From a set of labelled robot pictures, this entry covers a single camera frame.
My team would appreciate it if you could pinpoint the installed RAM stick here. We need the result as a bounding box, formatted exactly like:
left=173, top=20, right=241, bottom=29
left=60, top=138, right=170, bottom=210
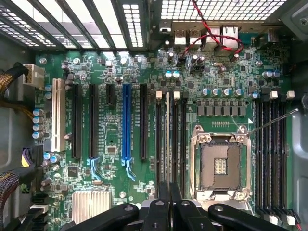
left=164, top=91, right=173, bottom=186

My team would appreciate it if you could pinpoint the thin metal locking lever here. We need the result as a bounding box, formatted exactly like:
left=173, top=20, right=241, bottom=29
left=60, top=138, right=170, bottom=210
left=247, top=108, right=299, bottom=137
left=189, top=133, right=197, bottom=193

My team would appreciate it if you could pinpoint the metal socket cover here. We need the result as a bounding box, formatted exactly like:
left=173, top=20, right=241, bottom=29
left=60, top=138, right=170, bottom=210
left=196, top=198, right=253, bottom=215

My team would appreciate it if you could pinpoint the CPU socket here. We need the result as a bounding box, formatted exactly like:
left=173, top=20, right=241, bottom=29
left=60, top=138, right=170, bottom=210
left=189, top=124, right=253, bottom=209

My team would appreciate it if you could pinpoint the silver chipset heatsink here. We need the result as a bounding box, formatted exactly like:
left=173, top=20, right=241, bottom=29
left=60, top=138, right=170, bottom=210
left=72, top=190, right=113, bottom=224

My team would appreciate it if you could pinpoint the blue expansion slot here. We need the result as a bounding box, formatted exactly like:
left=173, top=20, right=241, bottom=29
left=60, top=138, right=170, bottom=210
left=121, top=83, right=133, bottom=167

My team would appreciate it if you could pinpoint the green Dell motherboard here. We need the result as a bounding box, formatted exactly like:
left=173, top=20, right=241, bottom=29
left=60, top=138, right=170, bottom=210
left=35, top=33, right=301, bottom=231

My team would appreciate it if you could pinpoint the open metal PC case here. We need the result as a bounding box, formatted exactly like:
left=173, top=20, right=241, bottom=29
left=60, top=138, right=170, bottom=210
left=0, top=0, right=308, bottom=231

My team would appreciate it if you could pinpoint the short black expansion slot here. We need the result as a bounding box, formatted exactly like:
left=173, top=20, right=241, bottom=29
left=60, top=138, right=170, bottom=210
left=105, top=84, right=116, bottom=106

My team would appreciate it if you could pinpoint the white expansion slot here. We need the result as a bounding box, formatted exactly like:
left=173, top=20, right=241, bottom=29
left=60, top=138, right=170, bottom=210
left=51, top=78, right=66, bottom=153

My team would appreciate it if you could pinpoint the silver rear port block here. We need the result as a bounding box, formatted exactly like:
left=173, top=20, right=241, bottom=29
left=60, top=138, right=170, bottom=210
left=221, top=25, right=239, bottom=50
left=173, top=28, right=188, bottom=46
left=202, top=26, right=221, bottom=51
left=188, top=28, right=202, bottom=46

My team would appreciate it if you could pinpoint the white power connector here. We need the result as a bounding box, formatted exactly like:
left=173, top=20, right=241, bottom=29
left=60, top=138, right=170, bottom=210
left=23, top=64, right=46, bottom=90

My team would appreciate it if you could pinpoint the red black fan wire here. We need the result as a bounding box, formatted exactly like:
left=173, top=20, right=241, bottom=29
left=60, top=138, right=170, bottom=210
left=290, top=208, right=303, bottom=231

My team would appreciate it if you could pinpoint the purple yellow wire connector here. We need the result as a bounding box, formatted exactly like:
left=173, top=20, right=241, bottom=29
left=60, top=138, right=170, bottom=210
left=20, top=144, right=44, bottom=169

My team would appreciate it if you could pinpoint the yellow black wire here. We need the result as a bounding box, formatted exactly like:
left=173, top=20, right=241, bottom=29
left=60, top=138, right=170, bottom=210
left=0, top=100, right=36, bottom=120

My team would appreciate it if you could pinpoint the red black twisted wire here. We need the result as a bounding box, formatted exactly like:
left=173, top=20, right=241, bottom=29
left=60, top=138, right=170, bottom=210
left=179, top=0, right=244, bottom=64

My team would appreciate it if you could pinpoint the black gold braided cable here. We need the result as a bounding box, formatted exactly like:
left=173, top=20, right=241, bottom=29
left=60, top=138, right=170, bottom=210
left=0, top=64, right=31, bottom=84

